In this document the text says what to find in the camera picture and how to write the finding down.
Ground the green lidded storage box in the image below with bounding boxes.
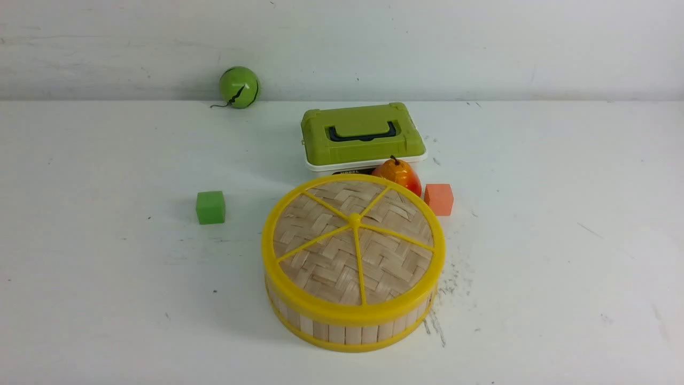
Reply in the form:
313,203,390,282
301,102,428,174

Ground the orange red toy pear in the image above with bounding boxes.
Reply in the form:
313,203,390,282
371,155,422,197

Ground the green toy ball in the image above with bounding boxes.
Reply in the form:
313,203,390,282
210,66,261,109

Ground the yellow bamboo steamer basket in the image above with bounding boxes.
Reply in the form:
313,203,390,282
265,277,438,353

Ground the yellow woven bamboo steamer lid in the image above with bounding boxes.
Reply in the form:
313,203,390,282
261,174,446,327

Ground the orange cube block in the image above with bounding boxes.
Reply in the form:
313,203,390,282
424,183,454,217

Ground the green cube block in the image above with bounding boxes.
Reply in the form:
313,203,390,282
196,190,226,225

